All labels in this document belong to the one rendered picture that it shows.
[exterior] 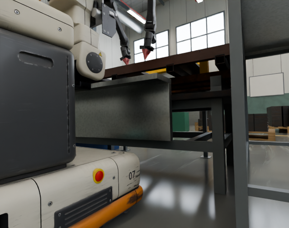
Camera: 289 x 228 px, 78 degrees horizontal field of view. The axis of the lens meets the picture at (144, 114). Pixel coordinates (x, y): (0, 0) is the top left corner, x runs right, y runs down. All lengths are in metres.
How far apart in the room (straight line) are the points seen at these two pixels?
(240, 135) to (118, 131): 0.83
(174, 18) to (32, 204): 11.45
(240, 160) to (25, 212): 0.67
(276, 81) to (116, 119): 8.59
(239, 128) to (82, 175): 0.56
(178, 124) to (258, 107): 5.02
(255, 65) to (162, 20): 5.81
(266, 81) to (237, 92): 8.74
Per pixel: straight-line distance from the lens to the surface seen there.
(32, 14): 0.67
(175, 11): 11.86
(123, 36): 1.90
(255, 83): 9.46
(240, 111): 0.72
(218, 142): 1.12
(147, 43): 1.46
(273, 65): 9.60
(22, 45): 0.62
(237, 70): 0.73
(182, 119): 5.09
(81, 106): 1.57
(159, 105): 1.12
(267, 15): 1.46
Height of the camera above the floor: 0.44
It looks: 1 degrees up
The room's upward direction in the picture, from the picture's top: 2 degrees counter-clockwise
